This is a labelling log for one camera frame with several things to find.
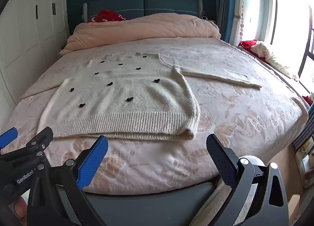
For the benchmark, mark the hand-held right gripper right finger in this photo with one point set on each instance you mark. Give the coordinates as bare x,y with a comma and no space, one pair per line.
219,159

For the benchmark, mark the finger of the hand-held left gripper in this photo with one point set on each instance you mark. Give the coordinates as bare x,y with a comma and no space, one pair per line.
43,136
8,137

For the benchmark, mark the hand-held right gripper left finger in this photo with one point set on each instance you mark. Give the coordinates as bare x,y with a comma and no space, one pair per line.
94,159

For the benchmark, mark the white fluffy towel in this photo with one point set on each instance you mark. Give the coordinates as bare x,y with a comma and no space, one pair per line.
122,98

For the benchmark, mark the person's left hand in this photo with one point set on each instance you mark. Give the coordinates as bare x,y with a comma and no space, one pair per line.
20,211

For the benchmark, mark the pink floral blanket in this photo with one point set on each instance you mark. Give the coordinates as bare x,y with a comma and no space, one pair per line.
233,118

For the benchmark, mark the pale storage box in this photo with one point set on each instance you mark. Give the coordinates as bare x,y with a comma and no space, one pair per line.
305,164

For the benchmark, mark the striped cloth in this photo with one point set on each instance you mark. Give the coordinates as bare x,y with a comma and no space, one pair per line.
304,140

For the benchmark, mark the white wardrobe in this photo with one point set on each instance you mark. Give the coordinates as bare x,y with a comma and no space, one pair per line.
36,44

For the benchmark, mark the small red cloth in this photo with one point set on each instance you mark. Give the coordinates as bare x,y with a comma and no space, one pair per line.
307,99

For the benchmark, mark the white cloth on window seat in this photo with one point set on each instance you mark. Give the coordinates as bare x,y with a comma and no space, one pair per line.
269,56

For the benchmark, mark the red cloth on window seat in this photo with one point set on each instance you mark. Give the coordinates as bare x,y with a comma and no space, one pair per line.
246,45

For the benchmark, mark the red cloth by headboard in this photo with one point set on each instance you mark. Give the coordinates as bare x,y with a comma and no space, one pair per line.
105,16

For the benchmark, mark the pink duvet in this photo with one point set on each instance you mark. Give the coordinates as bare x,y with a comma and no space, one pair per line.
147,29

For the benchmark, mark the white curtain with red dots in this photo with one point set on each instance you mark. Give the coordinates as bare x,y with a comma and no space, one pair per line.
241,7

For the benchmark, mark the window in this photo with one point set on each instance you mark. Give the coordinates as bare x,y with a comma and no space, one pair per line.
289,19

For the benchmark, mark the grey curtain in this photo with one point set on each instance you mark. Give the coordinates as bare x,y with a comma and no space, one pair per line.
224,2

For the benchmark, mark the blue bed headboard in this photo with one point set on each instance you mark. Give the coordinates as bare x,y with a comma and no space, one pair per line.
159,3

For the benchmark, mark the grey bed frame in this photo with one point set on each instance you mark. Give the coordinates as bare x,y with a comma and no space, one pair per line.
152,206

